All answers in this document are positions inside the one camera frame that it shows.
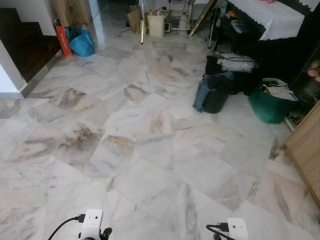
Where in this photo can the light wooden cabinet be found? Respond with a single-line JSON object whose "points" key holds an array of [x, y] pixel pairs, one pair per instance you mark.
{"points": [[307, 150]]}

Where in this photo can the black bag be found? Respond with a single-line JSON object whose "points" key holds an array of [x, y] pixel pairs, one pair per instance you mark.
{"points": [[217, 102]]}

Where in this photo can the green bag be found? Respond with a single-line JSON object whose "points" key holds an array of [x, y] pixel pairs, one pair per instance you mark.
{"points": [[267, 107]]}

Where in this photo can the blue jeans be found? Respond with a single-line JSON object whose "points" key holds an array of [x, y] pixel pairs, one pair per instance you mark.
{"points": [[202, 95]]}

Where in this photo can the black storage box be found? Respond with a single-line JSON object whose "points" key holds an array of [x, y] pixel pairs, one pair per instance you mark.
{"points": [[245, 82]]}

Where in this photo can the white papers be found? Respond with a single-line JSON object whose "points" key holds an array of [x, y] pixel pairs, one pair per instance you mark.
{"points": [[277, 90]]}

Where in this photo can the white folded cloth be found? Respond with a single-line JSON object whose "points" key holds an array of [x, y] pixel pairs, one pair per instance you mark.
{"points": [[237, 62]]}

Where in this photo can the pink plush toy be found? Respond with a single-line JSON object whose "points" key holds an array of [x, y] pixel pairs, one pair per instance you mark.
{"points": [[314, 72]]}

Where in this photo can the blue plastic bag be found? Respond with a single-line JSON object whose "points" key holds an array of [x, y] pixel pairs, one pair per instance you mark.
{"points": [[82, 44]]}

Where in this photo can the orange bag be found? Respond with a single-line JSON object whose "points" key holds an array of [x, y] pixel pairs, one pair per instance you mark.
{"points": [[63, 41]]}

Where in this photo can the dark wooden stairs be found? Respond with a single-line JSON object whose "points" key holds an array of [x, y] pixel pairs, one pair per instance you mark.
{"points": [[25, 45]]}

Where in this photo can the metal pole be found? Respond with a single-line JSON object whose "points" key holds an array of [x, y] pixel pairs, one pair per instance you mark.
{"points": [[143, 25]]}

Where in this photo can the cream paper bag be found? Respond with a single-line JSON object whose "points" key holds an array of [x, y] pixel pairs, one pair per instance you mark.
{"points": [[156, 26]]}

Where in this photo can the small brown paper bag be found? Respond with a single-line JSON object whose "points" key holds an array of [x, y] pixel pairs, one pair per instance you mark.
{"points": [[135, 20]]}

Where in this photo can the white plastic jug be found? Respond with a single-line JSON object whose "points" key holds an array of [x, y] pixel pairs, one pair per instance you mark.
{"points": [[183, 21]]}

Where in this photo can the wooden board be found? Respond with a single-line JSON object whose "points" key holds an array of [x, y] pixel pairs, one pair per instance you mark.
{"points": [[202, 17]]}

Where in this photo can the white lace tablecloth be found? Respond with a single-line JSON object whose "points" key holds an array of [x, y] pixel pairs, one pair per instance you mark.
{"points": [[270, 20]]}

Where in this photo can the large brown paper bag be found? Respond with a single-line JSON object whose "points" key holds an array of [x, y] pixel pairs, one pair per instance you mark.
{"points": [[70, 12]]}

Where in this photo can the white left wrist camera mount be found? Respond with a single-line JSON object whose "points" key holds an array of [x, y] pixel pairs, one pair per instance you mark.
{"points": [[92, 222]]}

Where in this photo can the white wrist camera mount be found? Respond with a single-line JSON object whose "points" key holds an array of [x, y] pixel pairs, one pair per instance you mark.
{"points": [[237, 229], [92, 222]]}

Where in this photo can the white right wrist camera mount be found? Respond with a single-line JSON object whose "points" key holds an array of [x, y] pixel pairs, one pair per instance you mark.
{"points": [[237, 229]]}

